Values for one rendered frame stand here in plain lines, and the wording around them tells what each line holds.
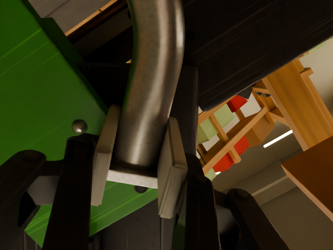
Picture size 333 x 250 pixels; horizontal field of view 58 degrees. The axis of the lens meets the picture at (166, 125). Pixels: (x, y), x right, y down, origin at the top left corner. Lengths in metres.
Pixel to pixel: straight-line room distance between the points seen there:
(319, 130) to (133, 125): 0.91
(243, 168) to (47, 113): 9.50
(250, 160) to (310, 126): 8.62
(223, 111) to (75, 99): 3.60
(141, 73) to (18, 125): 0.10
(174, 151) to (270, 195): 7.67
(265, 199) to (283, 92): 6.88
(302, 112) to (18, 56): 0.90
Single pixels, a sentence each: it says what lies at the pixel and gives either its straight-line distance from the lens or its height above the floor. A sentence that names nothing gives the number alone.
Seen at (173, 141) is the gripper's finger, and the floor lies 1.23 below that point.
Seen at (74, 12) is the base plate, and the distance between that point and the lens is 0.85.
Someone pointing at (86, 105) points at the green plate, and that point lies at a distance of 0.21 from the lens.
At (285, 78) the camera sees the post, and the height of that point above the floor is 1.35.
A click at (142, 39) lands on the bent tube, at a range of 0.17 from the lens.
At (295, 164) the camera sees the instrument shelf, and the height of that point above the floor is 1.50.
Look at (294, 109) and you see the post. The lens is 1.02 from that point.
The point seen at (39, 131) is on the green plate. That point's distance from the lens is 0.23.
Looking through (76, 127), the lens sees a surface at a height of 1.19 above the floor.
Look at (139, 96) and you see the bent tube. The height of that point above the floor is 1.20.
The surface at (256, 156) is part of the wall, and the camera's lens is 9.64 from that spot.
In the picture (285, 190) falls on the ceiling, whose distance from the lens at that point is 7.85.
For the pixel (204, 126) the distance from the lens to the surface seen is 3.47.
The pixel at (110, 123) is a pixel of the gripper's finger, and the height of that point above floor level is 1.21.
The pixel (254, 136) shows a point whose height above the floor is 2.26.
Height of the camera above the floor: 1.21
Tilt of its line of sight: 4 degrees up
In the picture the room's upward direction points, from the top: 148 degrees clockwise
